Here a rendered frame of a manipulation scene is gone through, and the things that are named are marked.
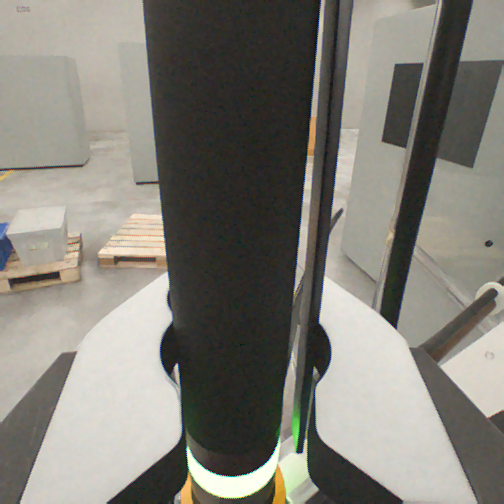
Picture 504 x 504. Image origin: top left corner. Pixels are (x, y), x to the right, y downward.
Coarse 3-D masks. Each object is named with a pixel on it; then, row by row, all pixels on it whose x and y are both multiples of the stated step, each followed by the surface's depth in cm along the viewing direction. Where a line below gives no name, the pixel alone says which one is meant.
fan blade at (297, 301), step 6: (342, 210) 40; (336, 216) 40; (336, 222) 39; (330, 228) 40; (300, 282) 41; (300, 288) 38; (294, 294) 44; (300, 294) 39; (294, 300) 38; (300, 300) 45; (294, 306) 38; (300, 306) 50; (294, 312) 41; (294, 318) 44; (294, 324) 46; (294, 330) 48; (294, 336) 49; (288, 348) 45; (288, 354) 46; (288, 360) 46; (288, 366) 47
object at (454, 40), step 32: (448, 0) 10; (448, 32) 11; (448, 64) 11; (448, 96) 11; (416, 128) 13; (416, 160) 13; (416, 192) 13; (416, 224) 14; (384, 288) 16; (480, 288) 32
